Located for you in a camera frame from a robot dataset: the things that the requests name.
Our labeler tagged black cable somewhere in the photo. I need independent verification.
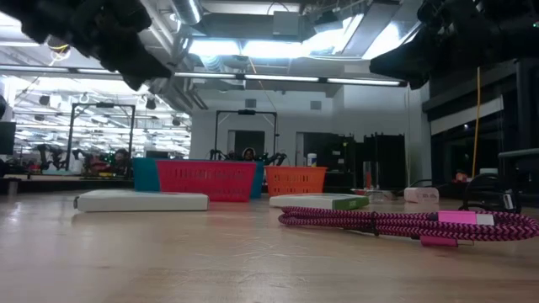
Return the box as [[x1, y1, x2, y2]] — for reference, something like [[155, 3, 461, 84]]
[[457, 173, 523, 215]]

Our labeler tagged plain white box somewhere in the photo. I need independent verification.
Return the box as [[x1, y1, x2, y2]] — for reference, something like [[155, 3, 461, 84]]
[[73, 189, 211, 213]]

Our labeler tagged black cabinet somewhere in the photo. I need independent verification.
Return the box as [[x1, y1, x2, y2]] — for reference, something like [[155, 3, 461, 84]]
[[363, 133, 407, 191], [301, 131, 357, 173]]

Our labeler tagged pink braided cable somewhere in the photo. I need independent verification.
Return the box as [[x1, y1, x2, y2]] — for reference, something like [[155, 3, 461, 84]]
[[277, 205, 539, 248]]

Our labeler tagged black monitor screen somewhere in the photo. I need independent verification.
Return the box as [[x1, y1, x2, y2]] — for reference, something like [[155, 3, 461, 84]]
[[0, 121, 17, 156]]

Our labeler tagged black vertical post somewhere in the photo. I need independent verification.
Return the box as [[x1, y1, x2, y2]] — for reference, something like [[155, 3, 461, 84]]
[[515, 58, 534, 151]]

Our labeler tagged orange plastic basket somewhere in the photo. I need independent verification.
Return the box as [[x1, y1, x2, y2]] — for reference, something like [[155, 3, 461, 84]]
[[264, 165, 328, 198]]

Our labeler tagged long linear ceiling light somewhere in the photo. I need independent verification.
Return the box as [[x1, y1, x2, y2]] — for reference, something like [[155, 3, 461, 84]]
[[0, 64, 402, 88]]

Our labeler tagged clear glass cup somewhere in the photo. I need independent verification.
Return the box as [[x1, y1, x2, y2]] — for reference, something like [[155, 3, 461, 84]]
[[362, 161, 380, 193]]

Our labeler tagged red plastic basket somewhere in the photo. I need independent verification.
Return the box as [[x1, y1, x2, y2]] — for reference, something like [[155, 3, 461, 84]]
[[156, 159, 258, 203]]

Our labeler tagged teal plastic bin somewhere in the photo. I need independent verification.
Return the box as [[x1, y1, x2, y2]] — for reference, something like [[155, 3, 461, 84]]
[[132, 157, 265, 199]]

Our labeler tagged black overhead rig frame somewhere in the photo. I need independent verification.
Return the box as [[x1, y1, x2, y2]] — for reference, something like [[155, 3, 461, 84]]
[[214, 109, 278, 165], [66, 102, 136, 173]]

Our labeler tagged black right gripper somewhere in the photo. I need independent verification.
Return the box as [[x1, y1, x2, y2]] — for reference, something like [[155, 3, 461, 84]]
[[369, 0, 506, 90]]

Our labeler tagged small pink white box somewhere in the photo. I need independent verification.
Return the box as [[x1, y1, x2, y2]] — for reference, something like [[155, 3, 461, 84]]
[[403, 187, 440, 205]]

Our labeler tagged grey horizontal bar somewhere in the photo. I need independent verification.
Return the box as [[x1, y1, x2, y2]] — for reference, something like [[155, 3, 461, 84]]
[[498, 147, 539, 160]]

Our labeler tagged silver round air duct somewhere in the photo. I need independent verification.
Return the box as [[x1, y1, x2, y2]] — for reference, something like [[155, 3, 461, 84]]
[[170, 0, 204, 25]]

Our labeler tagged white booklet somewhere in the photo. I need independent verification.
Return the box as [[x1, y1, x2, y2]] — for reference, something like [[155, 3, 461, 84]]
[[269, 193, 371, 211]]

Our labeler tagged grey ceiling box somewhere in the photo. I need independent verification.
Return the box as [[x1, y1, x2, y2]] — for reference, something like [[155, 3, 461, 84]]
[[272, 10, 302, 37]]

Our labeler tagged yellow hanging cable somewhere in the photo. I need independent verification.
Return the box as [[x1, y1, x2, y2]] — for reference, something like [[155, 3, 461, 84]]
[[471, 66, 483, 178]]

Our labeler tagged distant wooden workbench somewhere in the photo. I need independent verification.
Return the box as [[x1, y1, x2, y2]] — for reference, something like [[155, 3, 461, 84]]
[[0, 173, 136, 195]]

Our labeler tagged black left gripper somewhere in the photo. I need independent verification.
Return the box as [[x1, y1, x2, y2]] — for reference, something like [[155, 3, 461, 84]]
[[16, 0, 173, 92]]

